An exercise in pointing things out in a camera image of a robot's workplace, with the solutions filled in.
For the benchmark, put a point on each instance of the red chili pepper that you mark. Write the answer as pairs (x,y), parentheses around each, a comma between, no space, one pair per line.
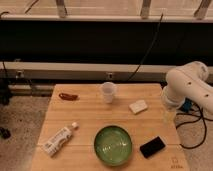
(68,97)

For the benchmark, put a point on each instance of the black object on floor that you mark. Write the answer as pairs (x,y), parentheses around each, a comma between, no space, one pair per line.
(4,133)

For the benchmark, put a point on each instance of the green ceramic bowl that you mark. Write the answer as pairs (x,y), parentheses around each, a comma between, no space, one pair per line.
(113,145)

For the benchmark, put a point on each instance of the clear plastic cup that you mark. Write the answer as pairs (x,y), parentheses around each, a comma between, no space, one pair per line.
(108,91)

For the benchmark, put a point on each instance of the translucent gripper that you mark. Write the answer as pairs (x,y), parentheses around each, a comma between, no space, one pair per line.
(169,116)

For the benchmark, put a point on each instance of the white soap bar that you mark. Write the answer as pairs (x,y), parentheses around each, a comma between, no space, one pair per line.
(138,106)

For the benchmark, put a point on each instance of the white plastic bottle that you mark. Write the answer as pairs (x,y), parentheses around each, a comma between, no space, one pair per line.
(54,143)

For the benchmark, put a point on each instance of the grey metal rail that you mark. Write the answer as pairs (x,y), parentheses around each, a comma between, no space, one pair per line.
(86,71)

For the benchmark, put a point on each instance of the black rectangular phone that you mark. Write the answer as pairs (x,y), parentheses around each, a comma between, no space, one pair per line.
(152,147)

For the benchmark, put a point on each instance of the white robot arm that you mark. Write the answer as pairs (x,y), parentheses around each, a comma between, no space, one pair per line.
(188,81)

